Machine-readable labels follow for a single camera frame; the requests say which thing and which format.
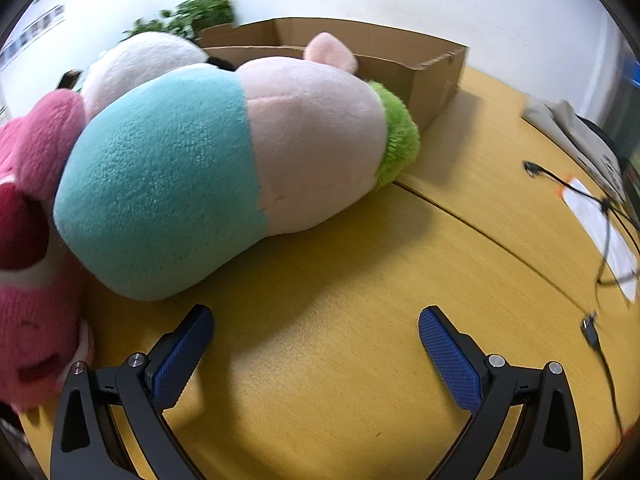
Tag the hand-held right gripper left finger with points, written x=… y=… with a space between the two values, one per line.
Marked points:
x=180 y=355

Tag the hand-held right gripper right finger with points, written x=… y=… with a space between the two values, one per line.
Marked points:
x=450 y=360

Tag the pink plush bear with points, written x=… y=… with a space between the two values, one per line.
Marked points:
x=30 y=320

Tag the pink and teal plush pig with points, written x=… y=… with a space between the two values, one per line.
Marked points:
x=160 y=170

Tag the cardboard box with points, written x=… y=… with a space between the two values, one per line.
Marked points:
x=430 y=90

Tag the white plush toy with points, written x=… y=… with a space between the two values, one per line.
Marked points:
x=140 y=67

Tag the white paper sheet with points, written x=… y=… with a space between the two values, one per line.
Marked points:
x=587 y=210

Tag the glass door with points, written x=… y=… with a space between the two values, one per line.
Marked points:
x=625 y=90

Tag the small potted green plant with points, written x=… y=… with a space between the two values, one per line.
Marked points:
x=145 y=27

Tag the large potted green plant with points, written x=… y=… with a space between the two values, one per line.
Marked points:
x=205 y=7

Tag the strip of wall photos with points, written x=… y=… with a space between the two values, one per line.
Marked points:
x=35 y=30

